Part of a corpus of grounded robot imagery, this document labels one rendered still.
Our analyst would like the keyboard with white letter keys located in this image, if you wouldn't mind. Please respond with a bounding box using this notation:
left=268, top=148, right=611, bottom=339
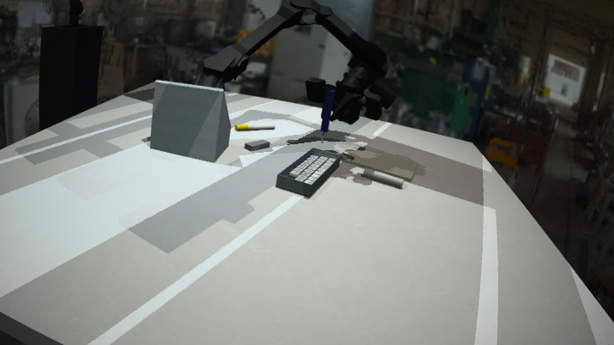
left=275, top=148, right=341, bottom=197

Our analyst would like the dark blue stylus with grey tip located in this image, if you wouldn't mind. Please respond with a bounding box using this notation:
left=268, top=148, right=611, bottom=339
left=321, top=90, right=335, bottom=143

